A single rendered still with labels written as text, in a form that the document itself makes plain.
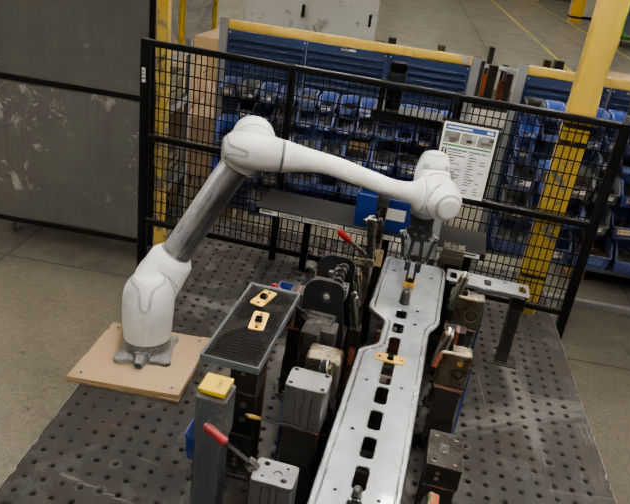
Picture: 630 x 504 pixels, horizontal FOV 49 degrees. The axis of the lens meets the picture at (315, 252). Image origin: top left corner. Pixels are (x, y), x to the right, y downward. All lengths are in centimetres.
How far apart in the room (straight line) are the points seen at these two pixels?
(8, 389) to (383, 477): 222
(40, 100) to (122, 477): 281
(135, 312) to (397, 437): 95
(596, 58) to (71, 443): 213
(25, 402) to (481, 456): 203
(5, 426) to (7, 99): 200
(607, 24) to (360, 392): 159
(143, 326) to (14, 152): 246
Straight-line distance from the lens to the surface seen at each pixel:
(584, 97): 274
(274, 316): 172
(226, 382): 149
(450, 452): 163
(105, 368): 228
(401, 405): 177
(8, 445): 314
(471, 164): 274
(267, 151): 205
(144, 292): 220
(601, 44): 271
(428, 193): 199
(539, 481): 217
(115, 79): 408
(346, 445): 162
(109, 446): 203
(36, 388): 342
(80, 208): 445
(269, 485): 142
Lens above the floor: 205
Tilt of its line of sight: 25 degrees down
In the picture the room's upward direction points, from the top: 8 degrees clockwise
